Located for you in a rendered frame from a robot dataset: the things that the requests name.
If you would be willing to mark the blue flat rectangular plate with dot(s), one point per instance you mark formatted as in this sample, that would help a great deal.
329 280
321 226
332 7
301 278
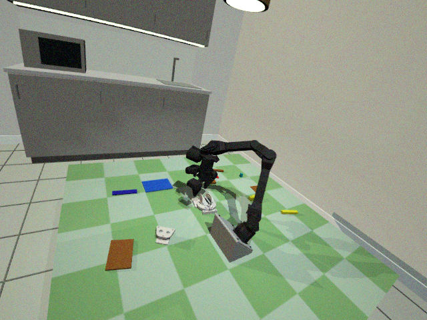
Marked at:
156 185

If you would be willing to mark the brown flat rectangular plate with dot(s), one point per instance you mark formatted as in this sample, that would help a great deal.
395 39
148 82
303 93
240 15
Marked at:
120 255

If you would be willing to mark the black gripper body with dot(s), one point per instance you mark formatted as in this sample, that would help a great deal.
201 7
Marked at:
203 175

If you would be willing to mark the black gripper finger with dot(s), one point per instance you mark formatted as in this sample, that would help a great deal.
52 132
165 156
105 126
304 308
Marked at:
195 192
207 183

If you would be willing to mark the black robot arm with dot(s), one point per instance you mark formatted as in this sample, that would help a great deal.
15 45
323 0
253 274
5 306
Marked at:
246 230

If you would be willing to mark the dark blue flat bar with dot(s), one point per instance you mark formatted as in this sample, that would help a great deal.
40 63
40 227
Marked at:
122 192

